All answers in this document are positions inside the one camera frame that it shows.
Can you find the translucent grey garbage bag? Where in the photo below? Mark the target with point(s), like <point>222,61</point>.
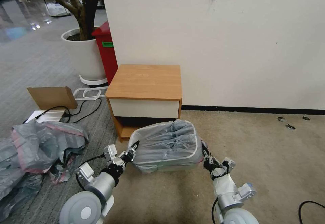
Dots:
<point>165,142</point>

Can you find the white round planter pot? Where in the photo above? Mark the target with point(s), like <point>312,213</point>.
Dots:
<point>82,56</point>

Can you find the brown cardboard piece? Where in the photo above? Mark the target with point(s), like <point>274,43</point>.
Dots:
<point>52,98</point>

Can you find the white planter base tray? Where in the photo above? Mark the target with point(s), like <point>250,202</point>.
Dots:
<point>92,79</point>

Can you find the brown tree trunk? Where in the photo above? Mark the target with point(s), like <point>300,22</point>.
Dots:
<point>81,5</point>

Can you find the red bin with green label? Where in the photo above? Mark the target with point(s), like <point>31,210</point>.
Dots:
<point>106,51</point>

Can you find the wooden nightstand with white drawer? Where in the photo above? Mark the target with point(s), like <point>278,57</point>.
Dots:
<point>146,91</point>

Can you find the white flat board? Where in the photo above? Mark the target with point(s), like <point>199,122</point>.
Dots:
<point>47,116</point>

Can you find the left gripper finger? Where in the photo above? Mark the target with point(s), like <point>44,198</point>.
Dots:
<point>130,156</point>
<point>133,145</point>

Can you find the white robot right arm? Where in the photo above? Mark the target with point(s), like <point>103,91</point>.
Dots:
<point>228,186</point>

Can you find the small dark floor scrap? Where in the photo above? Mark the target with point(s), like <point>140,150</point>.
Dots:
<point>290,126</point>
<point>281,119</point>
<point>306,117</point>

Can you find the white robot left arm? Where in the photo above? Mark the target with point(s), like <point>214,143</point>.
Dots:
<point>83,206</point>

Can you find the white trash can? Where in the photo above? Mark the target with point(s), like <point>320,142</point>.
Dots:
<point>175,167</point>

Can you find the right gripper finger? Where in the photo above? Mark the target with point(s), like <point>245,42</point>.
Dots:
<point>212,158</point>
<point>204,149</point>

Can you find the crumpled grey garbage bag pile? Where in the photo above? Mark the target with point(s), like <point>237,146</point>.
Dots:
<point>33,155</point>

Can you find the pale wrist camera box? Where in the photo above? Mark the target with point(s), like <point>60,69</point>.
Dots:
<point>111,152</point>
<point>229,164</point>

